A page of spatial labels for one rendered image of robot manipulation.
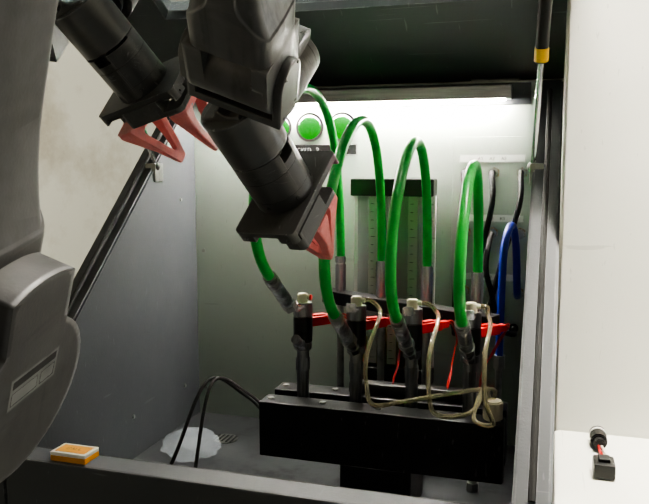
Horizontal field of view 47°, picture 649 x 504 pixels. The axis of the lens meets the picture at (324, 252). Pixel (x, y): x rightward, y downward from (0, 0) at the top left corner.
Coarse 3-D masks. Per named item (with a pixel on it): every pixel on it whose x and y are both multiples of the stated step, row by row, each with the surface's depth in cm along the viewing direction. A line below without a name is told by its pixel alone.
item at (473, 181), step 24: (480, 168) 99; (480, 192) 103; (480, 216) 104; (456, 240) 86; (480, 240) 106; (456, 264) 85; (480, 264) 106; (456, 288) 85; (480, 288) 106; (456, 312) 87
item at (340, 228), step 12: (312, 96) 109; (324, 108) 113; (324, 120) 116; (336, 144) 119; (336, 216) 124; (336, 228) 124; (336, 240) 125; (264, 252) 91; (336, 252) 125; (264, 264) 91; (264, 276) 93
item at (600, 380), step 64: (576, 0) 101; (640, 0) 98; (576, 64) 100; (640, 64) 97; (576, 128) 98; (640, 128) 96; (576, 192) 97; (640, 192) 95; (576, 256) 96; (640, 256) 94; (576, 320) 95; (640, 320) 93; (576, 384) 94; (640, 384) 92
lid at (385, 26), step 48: (144, 0) 119; (336, 0) 115; (384, 0) 113; (432, 0) 110; (480, 0) 108; (528, 0) 107; (336, 48) 123; (384, 48) 122; (432, 48) 120; (480, 48) 118; (528, 48) 116
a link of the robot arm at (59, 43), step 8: (128, 0) 74; (136, 0) 76; (128, 8) 75; (128, 16) 76; (56, 32) 73; (56, 40) 73; (64, 40) 75; (56, 48) 73; (64, 48) 75; (56, 56) 73
